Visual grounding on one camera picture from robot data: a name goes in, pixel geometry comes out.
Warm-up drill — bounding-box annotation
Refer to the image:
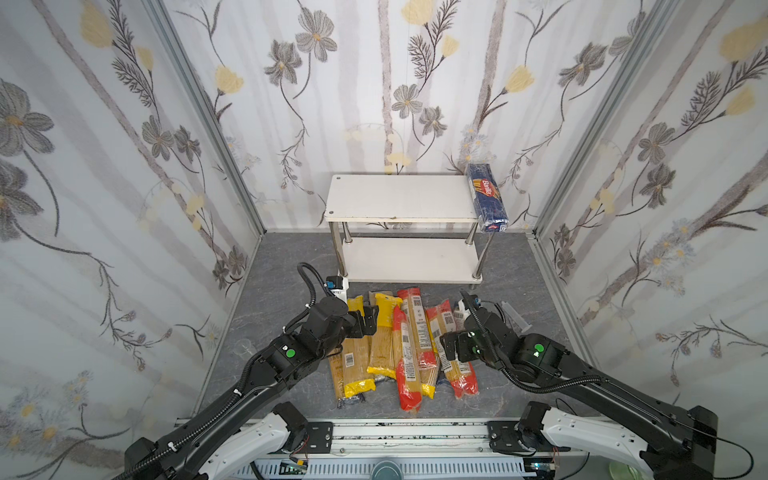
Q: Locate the red spaghetti pack with label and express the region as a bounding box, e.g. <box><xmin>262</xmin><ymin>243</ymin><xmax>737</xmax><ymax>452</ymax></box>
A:
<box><xmin>426</xmin><ymin>300</ymin><xmax>479</xmax><ymax>399</ymax></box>

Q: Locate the yellow-banded whole wheat pack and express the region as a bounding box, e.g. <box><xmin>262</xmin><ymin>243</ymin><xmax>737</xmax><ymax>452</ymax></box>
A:
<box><xmin>328</xmin><ymin>295</ymin><xmax>377</xmax><ymax>402</ymax></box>

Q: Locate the blue Barilla spaghetti pack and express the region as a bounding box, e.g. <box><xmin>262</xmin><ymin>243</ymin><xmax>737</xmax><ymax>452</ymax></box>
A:
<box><xmin>465</xmin><ymin>163</ymin><xmax>509</xmax><ymax>233</ymax></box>

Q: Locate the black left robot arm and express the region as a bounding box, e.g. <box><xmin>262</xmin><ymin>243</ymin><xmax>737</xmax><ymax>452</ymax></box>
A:
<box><xmin>119</xmin><ymin>295</ymin><xmax>378</xmax><ymax>479</ymax></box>

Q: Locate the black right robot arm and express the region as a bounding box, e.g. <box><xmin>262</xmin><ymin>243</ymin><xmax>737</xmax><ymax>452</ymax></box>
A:
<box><xmin>440</xmin><ymin>292</ymin><xmax>723</xmax><ymax>479</ymax></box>

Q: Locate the clear plastic syringe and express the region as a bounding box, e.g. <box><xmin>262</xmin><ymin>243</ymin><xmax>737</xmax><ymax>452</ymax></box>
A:
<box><xmin>501</xmin><ymin>301</ymin><xmax>531</xmax><ymax>335</ymax></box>

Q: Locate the yellow whole wheat spaghetti pack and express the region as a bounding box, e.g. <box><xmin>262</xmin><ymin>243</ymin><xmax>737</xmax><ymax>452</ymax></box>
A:
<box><xmin>397</xmin><ymin>287</ymin><xmax>438</xmax><ymax>370</ymax></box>

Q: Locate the yellow bottom spaghetti pack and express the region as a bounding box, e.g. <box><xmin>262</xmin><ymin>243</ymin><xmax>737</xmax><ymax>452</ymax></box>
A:
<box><xmin>419</xmin><ymin>367</ymin><xmax>439</xmax><ymax>399</ymax></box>

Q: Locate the clear plastic cup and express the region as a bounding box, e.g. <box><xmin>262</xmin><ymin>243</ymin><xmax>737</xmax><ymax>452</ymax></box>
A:
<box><xmin>232</xmin><ymin>338</ymin><xmax>256</xmax><ymax>360</ymax></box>

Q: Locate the white two-tier shelf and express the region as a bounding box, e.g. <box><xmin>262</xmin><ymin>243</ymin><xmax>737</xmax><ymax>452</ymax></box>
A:
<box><xmin>325</xmin><ymin>174</ymin><xmax>490</xmax><ymax>285</ymax></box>

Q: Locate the green glass bowl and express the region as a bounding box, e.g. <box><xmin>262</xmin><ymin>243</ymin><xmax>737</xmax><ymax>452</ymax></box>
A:
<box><xmin>608</xmin><ymin>461</ymin><xmax>645</xmax><ymax>480</ymax></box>

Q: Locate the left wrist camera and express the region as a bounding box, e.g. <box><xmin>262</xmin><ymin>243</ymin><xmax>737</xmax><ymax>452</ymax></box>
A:
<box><xmin>325</xmin><ymin>275</ymin><xmax>349</xmax><ymax>302</ymax></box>

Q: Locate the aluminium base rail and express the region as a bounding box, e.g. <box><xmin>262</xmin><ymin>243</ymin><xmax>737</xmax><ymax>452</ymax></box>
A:
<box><xmin>200</xmin><ymin>414</ymin><xmax>565</xmax><ymax>479</ymax></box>

